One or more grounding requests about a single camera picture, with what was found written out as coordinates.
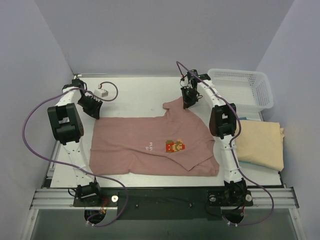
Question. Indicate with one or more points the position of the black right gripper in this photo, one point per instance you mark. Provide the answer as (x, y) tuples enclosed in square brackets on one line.
[(189, 93)]

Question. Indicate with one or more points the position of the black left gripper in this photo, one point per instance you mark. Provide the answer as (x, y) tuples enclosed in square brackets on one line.
[(89, 104)]

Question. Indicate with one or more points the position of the pink graphic t shirt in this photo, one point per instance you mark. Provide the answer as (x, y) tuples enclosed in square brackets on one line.
[(175, 144)]

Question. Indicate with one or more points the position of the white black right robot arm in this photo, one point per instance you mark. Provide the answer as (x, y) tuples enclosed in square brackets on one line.
[(222, 126)]

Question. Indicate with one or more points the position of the white perforated plastic basket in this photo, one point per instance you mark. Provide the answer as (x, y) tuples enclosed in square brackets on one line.
[(250, 91)]

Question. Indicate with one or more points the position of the folded cream t shirt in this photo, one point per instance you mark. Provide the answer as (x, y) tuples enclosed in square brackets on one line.
[(261, 143)]

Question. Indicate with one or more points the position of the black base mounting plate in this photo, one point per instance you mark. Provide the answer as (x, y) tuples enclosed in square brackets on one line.
[(169, 203)]

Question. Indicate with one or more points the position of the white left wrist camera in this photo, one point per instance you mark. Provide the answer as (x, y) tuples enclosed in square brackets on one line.
[(100, 92)]

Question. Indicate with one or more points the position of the aluminium table edge rail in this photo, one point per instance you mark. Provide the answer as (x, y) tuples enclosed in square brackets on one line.
[(62, 125)]

